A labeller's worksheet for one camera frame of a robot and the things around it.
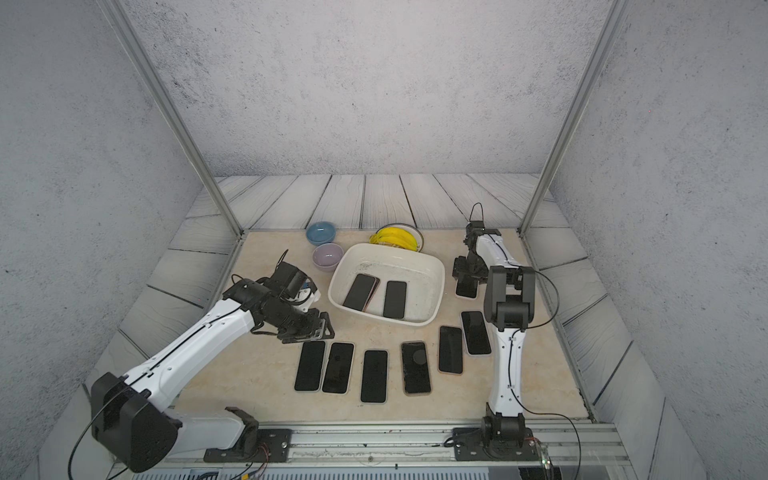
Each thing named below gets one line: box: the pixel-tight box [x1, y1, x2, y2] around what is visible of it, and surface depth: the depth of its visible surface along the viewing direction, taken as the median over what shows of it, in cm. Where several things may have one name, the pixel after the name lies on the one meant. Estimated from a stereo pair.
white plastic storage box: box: [328, 243, 446, 327], surface depth 105 cm
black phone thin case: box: [456, 278, 479, 299], surface depth 103 cm
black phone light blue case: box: [294, 340, 327, 393], surface depth 86 cm
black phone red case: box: [342, 273, 380, 312], surface depth 103 cm
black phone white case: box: [321, 342, 355, 395], surface depth 87 cm
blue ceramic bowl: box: [306, 221, 337, 246], surface depth 120 cm
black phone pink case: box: [400, 340, 432, 397], surface depth 86 cm
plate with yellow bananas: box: [369, 223, 425, 252], surface depth 117 cm
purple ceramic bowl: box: [312, 243, 344, 272], surface depth 109 cm
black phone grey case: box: [460, 310, 493, 357], surface depth 93 cm
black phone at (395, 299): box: [383, 280, 407, 320], surface depth 103 cm
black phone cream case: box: [438, 325, 464, 375], surface depth 88 cm
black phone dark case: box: [360, 349, 389, 404], surface depth 85 cm
